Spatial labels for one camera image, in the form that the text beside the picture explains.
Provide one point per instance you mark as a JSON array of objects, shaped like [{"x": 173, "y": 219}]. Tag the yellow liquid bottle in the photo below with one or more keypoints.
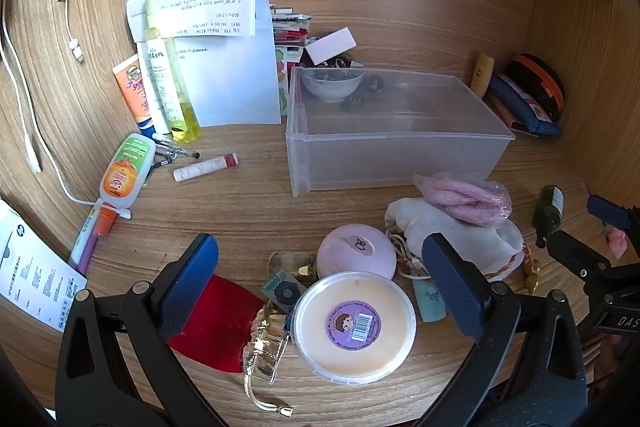
[{"x": 184, "y": 117}]

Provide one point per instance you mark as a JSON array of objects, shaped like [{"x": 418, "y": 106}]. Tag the orange sunscreen tube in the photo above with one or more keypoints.
[{"x": 132, "y": 92}]

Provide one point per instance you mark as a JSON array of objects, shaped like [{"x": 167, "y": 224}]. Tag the blue pencil case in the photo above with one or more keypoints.
[{"x": 525, "y": 107}]

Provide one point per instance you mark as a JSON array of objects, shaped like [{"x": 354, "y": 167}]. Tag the black pen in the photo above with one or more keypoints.
[{"x": 160, "y": 161}]

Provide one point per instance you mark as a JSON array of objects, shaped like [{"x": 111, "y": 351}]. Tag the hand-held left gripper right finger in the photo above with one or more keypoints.
[{"x": 450, "y": 287}]

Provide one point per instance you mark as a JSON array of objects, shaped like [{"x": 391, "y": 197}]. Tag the white bowl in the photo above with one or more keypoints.
[{"x": 332, "y": 89}]

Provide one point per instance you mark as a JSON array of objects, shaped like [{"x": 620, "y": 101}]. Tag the white printed leaflet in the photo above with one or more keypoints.
[{"x": 30, "y": 272}]

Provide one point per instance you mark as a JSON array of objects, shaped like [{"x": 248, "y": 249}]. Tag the clear plastic storage box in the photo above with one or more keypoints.
[{"x": 400, "y": 147}]

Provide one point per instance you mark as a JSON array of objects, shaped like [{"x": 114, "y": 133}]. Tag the teal tag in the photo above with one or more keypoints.
[{"x": 430, "y": 302}]

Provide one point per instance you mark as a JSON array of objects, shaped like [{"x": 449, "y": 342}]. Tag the silver pen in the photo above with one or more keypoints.
[{"x": 177, "y": 147}]

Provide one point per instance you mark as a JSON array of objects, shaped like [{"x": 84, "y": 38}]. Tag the white printed paper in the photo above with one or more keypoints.
[{"x": 200, "y": 7}]

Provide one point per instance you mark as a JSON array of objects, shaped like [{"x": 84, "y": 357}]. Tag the green patterned card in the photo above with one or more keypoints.
[{"x": 282, "y": 289}]

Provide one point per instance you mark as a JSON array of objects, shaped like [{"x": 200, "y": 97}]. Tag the pile of small trinkets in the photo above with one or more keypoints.
[{"x": 340, "y": 63}]

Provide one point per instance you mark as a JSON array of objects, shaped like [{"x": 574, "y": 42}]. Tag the white lotion tube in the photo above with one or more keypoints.
[{"x": 156, "y": 77}]

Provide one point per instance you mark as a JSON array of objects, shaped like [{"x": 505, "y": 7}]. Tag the large white paper sheet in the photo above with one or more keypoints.
[{"x": 235, "y": 82}]

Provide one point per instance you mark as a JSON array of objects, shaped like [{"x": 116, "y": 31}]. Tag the purple marker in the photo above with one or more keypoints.
[{"x": 86, "y": 247}]

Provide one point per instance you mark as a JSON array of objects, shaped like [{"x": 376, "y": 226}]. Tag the small pink object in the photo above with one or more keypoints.
[{"x": 617, "y": 243}]

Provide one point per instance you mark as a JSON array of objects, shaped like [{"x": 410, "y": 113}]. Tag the white glue bottle orange label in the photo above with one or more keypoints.
[{"x": 125, "y": 172}]

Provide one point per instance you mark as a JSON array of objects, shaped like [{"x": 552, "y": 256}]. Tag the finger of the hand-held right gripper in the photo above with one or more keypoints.
[
  {"x": 575, "y": 252},
  {"x": 607, "y": 212}
]

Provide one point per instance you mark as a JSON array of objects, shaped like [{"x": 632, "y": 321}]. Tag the round cream container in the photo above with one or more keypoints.
[{"x": 355, "y": 342}]

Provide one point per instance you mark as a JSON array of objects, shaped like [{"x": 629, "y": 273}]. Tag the small white box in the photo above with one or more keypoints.
[{"x": 331, "y": 46}]

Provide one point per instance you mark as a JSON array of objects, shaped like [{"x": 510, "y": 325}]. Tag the gold tassel charm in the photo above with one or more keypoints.
[{"x": 531, "y": 272}]

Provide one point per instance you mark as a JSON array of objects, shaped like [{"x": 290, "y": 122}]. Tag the pink cloth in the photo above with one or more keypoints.
[{"x": 465, "y": 199}]

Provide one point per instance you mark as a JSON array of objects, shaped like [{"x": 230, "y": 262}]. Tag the brown trinket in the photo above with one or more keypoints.
[{"x": 362, "y": 94}]

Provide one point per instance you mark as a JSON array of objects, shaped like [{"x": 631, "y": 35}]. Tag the stack of books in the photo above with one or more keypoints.
[{"x": 289, "y": 32}]

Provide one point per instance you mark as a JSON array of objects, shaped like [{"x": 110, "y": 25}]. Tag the orange marker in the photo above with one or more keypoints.
[{"x": 105, "y": 222}]

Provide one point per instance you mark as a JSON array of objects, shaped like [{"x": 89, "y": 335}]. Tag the white tube with red cap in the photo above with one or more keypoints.
[{"x": 202, "y": 167}]

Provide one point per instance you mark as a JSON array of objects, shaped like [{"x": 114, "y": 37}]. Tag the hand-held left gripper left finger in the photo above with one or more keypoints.
[{"x": 192, "y": 279}]

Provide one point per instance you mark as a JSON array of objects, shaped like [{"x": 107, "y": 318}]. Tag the dark green small bottle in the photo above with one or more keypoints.
[{"x": 547, "y": 214}]

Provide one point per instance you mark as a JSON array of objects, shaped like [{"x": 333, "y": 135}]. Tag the pink notebook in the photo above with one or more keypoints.
[{"x": 505, "y": 114}]

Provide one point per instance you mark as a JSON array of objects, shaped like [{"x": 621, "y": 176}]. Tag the pink round case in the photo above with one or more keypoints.
[{"x": 357, "y": 252}]

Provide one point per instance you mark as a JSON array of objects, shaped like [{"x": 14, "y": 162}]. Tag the black and orange round case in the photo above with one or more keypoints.
[{"x": 542, "y": 79}]

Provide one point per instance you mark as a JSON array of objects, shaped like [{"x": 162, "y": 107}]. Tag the white cloth pouch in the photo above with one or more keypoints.
[{"x": 450, "y": 227}]

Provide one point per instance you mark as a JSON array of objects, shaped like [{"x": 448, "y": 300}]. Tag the red card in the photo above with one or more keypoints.
[{"x": 220, "y": 322}]

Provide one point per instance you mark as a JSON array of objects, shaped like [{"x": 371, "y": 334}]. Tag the brown card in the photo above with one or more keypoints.
[{"x": 287, "y": 262}]

